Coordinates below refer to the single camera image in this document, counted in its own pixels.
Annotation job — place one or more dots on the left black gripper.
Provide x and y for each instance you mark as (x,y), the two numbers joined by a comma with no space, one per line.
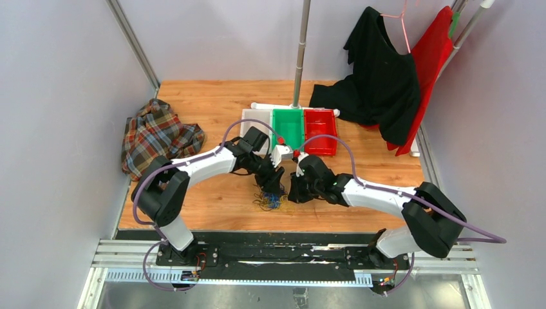
(271,183)

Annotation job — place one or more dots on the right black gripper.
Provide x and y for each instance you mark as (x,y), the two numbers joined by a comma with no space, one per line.
(295,195)

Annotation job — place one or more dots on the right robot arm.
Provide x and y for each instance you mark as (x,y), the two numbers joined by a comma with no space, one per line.
(432,221)

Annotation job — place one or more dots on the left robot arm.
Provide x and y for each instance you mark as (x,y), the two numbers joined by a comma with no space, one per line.
(162,188)

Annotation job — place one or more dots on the green plastic bin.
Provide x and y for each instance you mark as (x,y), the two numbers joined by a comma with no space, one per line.
(289,123)

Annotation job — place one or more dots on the white plastic bin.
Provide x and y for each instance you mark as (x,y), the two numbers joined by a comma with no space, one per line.
(261,115)

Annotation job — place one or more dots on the red plastic bin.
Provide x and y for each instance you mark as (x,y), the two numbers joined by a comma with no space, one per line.
(320,122)

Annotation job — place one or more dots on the white stand base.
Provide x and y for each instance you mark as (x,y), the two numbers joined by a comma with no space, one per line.
(256,105)

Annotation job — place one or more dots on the plaid flannel shirt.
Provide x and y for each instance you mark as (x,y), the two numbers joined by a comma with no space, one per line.
(154,131)

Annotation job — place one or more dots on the black t-shirt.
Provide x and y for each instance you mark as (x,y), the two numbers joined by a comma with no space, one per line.
(382,90)

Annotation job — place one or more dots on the metal stand pole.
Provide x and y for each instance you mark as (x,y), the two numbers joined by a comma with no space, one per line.
(301,54)

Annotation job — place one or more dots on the red garment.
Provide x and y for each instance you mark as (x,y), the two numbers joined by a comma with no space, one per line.
(430,54)

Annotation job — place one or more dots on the pink clothes hanger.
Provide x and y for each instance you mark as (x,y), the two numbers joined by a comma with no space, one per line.
(401,17)

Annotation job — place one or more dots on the green clothes hanger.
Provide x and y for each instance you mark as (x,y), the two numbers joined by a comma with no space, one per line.
(454,22)

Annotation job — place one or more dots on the white garment rack pole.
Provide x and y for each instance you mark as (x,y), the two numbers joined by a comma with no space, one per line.
(458,6)

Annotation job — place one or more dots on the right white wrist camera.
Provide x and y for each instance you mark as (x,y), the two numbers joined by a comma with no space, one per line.
(299,165)

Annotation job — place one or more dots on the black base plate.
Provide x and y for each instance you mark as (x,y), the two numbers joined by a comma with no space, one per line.
(280,256)

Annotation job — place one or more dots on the aluminium frame rail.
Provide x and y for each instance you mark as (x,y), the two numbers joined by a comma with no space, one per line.
(124,274)

